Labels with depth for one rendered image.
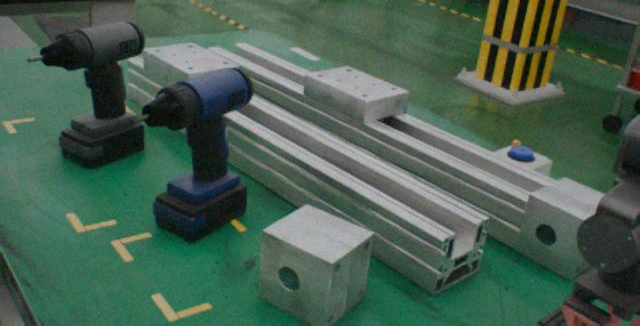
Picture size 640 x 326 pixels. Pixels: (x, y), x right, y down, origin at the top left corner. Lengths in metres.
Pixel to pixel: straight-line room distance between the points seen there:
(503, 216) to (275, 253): 0.38
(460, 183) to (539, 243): 0.15
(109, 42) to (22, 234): 0.32
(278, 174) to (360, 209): 0.19
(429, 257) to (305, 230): 0.17
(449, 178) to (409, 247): 0.21
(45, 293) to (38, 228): 0.15
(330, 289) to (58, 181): 0.51
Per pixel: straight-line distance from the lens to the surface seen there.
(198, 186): 0.96
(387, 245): 0.94
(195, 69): 1.25
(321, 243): 0.80
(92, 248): 0.96
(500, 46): 4.31
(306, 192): 1.05
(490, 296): 0.94
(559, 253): 1.02
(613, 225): 0.69
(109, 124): 1.17
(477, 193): 1.06
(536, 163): 1.21
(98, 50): 1.11
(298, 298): 0.83
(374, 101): 1.18
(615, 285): 0.79
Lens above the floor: 1.30
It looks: 24 degrees down
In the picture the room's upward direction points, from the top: 6 degrees clockwise
